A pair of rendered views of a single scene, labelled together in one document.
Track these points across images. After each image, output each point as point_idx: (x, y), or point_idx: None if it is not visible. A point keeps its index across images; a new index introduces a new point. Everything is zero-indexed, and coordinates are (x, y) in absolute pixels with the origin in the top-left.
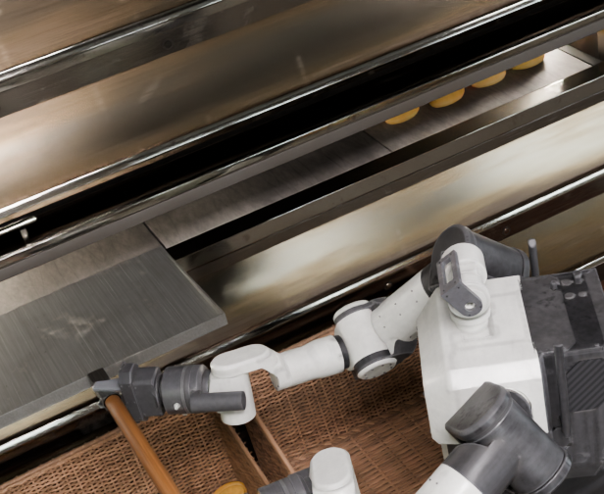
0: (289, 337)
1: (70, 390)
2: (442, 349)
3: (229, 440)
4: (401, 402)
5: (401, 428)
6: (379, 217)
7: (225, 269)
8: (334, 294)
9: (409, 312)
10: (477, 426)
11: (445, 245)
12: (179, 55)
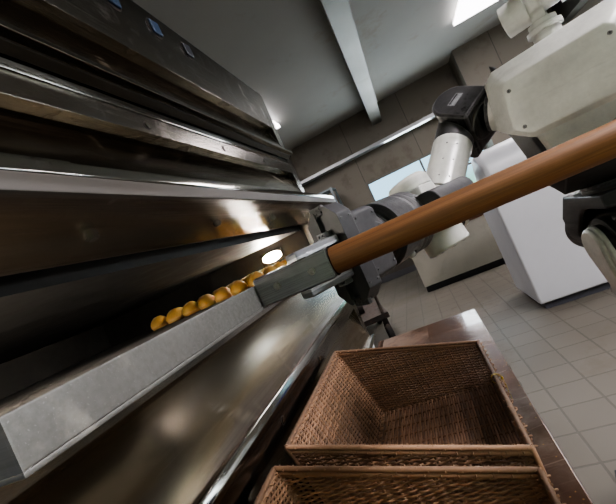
0: (297, 406)
1: (243, 307)
2: (577, 18)
3: (337, 498)
4: (377, 437)
5: (399, 444)
6: (294, 310)
7: (234, 343)
8: (308, 352)
9: (457, 152)
10: None
11: (446, 102)
12: (153, 149)
